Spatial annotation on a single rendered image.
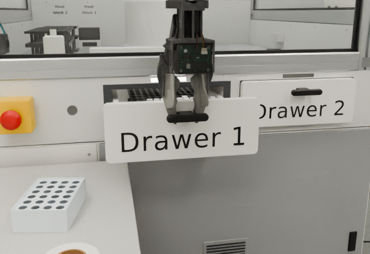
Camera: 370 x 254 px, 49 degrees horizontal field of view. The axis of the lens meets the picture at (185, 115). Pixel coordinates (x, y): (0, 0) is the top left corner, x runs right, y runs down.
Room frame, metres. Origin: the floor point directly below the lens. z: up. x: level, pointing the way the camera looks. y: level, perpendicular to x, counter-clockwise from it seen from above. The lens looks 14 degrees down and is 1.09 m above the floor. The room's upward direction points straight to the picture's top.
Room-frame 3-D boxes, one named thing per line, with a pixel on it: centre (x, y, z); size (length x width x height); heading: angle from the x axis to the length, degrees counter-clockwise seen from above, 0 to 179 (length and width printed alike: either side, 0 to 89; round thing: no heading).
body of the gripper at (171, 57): (0.69, 0.00, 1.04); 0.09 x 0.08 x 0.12; 11
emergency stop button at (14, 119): (0.80, 0.35, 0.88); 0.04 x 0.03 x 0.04; 101
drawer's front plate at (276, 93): (0.96, -0.27, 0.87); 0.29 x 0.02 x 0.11; 101
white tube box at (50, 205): (0.62, 0.22, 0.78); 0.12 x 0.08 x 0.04; 0
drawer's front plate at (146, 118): (0.73, 0.00, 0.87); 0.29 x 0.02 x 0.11; 101
